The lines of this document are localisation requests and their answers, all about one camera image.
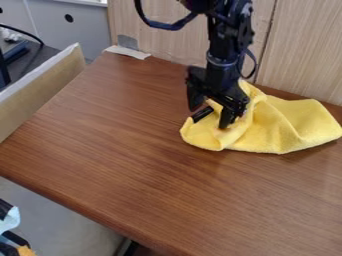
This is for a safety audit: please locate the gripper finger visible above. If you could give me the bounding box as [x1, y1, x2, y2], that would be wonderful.
[189, 105, 216, 123]
[216, 103, 245, 131]

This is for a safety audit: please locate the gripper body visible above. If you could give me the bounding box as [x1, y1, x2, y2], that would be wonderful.
[184, 59, 253, 113]

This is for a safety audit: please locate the yellow cloth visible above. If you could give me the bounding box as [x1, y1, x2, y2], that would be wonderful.
[179, 79, 342, 155]

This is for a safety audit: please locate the grey cabinet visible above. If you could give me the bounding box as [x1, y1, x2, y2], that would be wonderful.
[0, 0, 113, 63]

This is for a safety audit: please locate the cardboard box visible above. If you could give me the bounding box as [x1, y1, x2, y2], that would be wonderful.
[0, 42, 87, 144]

